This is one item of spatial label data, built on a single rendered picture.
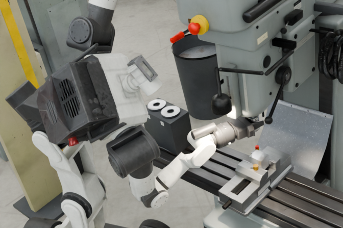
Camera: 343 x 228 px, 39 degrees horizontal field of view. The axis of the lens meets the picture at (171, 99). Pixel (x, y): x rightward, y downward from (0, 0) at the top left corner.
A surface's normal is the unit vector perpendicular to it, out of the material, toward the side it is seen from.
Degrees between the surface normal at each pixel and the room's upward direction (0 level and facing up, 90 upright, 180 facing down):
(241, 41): 90
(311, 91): 90
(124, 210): 0
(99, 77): 58
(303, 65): 90
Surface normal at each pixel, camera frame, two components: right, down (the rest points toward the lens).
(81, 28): -0.41, 0.09
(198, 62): -0.15, 0.61
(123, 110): 0.69, -0.37
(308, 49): 0.74, 0.25
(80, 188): -0.38, 0.55
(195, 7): -0.65, 0.50
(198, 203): -0.16, -0.83
